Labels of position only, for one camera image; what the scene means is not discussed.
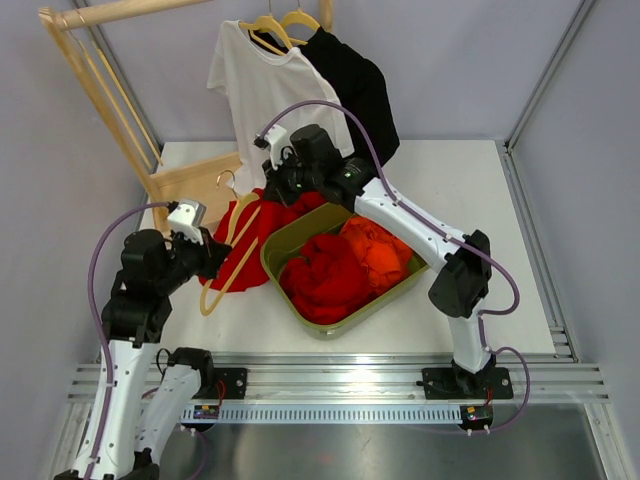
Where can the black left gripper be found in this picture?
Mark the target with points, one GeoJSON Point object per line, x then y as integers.
{"type": "Point", "coordinates": [211, 254]}

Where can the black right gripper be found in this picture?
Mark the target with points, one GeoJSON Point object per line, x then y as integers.
{"type": "Point", "coordinates": [276, 189]}

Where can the red t shirt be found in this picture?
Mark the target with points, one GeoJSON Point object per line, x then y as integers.
{"type": "Point", "coordinates": [259, 220]}
{"type": "Point", "coordinates": [325, 281]}

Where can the orange t shirt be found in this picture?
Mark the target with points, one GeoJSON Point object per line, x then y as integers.
{"type": "Point", "coordinates": [383, 256]}

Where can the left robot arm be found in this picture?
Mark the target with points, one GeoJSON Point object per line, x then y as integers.
{"type": "Point", "coordinates": [125, 437]}

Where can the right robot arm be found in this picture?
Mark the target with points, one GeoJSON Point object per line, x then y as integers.
{"type": "Point", "coordinates": [306, 160]}

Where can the white t shirt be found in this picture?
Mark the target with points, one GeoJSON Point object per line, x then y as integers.
{"type": "Point", "coordinates": [258, 85]}

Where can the black t shirt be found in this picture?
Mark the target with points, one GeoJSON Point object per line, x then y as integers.
{"type": "Point", "coordinates": [359, 86]}

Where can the yellow hanger of white shirt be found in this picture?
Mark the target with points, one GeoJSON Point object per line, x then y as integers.
{"type": "Point", "coordinates": [268, 24]}

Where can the yellow hanger of black shirt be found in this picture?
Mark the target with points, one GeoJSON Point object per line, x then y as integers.
{"type": "Point", "coordinates": [299, 17]}

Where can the wooden clothes rack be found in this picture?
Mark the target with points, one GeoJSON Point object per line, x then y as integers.
{"type": "Point", "coordinates": [194, 180]}

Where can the olive green plastic basket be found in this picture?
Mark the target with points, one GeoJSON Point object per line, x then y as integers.
{"type": "Point", "coordinates": [286, 244]}

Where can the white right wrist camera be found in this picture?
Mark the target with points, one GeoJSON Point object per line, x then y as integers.
{"type": "Point", "coordinates": [274, 140]}

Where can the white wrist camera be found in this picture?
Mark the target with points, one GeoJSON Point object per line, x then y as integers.
{"type": "Point", "coordinates": [185, 217]}
{"type": "Point", "coordinates": [274, 140]}

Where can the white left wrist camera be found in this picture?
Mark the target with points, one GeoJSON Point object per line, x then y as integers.
{"type": "Point", "coordinates": [185, 217]}

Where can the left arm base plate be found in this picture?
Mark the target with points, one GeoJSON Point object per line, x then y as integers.
{"type": "Point", "coordinates": [226, 383]}

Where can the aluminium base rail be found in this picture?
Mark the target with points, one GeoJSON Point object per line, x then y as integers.
{"type": "Point", "coordinates": [392, 379]}

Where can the aluminium frame post right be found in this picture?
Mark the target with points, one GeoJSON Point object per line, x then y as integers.
{"type": "Point", "coordinates": [560, 52]}

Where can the aluminium frame post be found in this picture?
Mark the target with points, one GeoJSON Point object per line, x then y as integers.
{"type": "Point", "coordinates": [560, 52]}
{"type": "Point", "coordinates": [95, 33]}

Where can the aluminium frame post left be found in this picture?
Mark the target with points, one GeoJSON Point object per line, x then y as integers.
{"type": "Point", "coordinates": [95, 33]}

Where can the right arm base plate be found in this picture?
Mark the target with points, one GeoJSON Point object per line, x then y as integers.
{"type": "Point", "coordinates": [447, 383]}

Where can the white slotted cable duct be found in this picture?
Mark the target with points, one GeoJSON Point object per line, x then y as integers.
{"type": "Point", "coordinates": [207, 414]}

